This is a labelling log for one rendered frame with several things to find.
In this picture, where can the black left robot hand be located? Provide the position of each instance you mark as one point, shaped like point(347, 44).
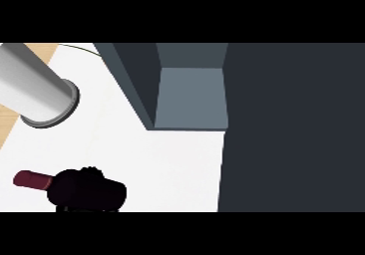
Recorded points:
point(88, 208)

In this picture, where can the dark wine bottle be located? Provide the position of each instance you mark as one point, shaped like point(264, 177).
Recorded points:
point(33, 180)

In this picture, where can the dark grey open cabinet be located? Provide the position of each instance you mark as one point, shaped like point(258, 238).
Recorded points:
point(190, 99)

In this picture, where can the white cylinder with grey base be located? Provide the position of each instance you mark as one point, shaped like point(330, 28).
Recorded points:
point(29, 89)

